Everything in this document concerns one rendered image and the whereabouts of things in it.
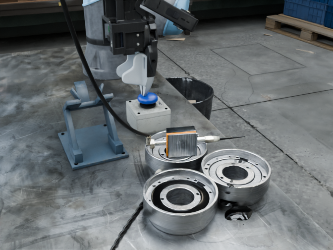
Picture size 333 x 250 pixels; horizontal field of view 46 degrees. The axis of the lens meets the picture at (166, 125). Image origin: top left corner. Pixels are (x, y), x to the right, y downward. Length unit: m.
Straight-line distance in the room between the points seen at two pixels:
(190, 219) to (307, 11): 4.22
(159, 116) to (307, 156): 1.62
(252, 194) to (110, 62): 0.57
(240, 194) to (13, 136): 0.45
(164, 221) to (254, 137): 1.92
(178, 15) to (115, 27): 0.11
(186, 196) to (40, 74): 0.64
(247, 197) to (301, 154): 1.74
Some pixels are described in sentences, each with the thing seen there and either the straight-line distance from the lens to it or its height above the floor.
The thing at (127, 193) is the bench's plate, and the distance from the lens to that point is 0.62.
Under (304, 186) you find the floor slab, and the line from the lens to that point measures 2.07.
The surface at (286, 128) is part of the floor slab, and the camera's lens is 2.56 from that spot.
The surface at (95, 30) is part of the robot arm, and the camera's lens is 1.02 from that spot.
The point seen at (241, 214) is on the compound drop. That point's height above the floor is 0.80.
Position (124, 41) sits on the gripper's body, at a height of 0.99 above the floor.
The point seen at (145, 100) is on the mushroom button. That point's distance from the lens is 0.76.
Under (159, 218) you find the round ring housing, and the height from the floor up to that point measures 0.83.
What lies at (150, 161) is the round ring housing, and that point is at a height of 0.83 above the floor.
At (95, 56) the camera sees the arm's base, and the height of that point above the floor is 0.86.
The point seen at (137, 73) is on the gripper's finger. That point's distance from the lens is 0.72.
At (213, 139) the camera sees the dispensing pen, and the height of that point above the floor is 0.85.
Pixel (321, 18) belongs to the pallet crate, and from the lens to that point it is 4.54.
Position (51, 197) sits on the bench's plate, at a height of 0.80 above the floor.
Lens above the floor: 1.18
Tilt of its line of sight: 28 degrees down
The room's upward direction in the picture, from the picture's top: straight up
